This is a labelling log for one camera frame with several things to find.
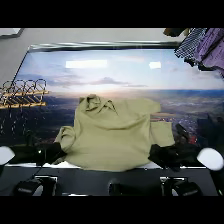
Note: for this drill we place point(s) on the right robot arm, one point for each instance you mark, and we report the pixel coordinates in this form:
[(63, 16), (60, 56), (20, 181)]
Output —
[(166, 156)]

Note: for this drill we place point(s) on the purple garment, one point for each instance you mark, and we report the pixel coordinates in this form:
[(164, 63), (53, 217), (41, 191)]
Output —
[(213, 46)]

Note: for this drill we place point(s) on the brown garment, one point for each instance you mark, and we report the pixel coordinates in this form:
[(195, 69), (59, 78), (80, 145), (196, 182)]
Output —
[(175, 31)]

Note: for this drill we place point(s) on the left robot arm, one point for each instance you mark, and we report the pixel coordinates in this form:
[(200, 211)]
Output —
[(50, 152)]

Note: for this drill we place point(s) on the silver frame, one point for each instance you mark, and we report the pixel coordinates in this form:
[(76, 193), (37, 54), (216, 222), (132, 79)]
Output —
[(96, 181)]

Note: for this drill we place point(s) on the olive long-sleeved shirt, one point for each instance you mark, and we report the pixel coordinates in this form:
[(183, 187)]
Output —
[(113, 136)]

